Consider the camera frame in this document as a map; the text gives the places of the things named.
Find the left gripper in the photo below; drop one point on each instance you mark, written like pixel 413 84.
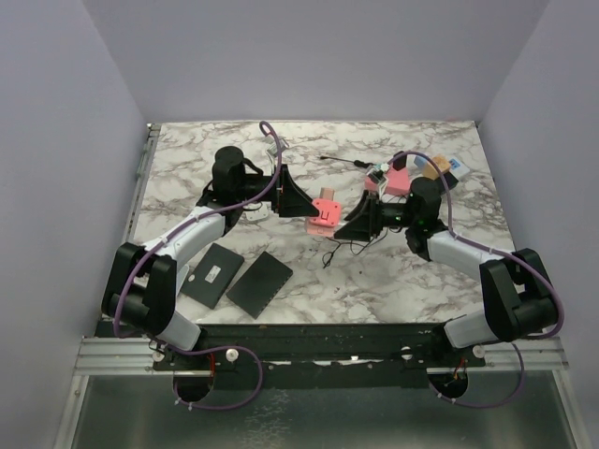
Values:
pixel 294 200

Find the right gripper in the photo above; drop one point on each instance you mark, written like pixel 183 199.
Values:
pixel 357 229

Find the beige pink USB charger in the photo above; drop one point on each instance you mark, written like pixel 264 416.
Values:
pixel 327 194

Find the pink square plug adapter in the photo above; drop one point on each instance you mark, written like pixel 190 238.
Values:
pixel 330 212

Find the white plug adapter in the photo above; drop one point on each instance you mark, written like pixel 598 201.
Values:
pixel 258 214

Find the pink cube socket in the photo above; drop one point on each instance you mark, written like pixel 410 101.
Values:
pixel 319 228

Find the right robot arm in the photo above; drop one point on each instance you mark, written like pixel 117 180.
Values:
pixel 518 299

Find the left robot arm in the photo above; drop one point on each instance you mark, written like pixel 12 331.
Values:
pixel 145 279

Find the light blue plug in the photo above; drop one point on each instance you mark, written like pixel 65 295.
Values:
pixel 421 163

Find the orange tan plug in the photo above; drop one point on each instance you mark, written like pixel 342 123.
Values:
pixel 438 165

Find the pink triangular power strip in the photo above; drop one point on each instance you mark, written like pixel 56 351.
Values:
pixel 398 183

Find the black screwdriver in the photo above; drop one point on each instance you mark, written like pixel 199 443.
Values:
pixel 356 163

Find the small black charger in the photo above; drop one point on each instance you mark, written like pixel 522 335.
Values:
pixel 399 161

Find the large black adapter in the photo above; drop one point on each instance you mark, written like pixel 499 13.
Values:
pixel 449 180

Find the right black flat box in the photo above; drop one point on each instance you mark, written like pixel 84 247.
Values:
pixel 259 284

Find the black flat box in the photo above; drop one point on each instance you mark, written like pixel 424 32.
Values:
pixel 259 284
pixel 213 274

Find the white power strip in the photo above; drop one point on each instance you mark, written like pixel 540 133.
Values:
pixel 458 168

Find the left black flat box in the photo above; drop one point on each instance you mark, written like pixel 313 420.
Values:
pixel 213 274

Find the white flat remote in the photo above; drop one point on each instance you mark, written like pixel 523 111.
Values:
pixel 180 278

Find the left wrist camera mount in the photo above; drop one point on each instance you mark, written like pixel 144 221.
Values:
pixel 272 148

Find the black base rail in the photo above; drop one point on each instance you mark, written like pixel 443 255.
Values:
pixel 307 357

